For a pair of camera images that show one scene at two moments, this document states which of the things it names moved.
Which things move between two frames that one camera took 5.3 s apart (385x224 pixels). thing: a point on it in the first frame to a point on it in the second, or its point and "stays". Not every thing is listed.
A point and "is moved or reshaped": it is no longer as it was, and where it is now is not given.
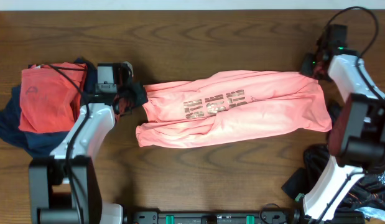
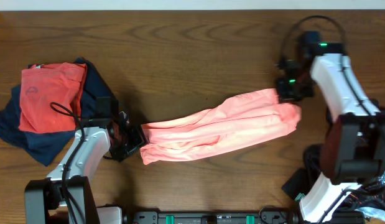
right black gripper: (305, 67) to (283, 98)
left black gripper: (140, 94) to (139, 139)
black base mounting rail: (168, 217) stays
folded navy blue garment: (39, 144) stays
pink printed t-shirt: (232, 104) is moved or reshaped
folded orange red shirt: (50, 96) stays
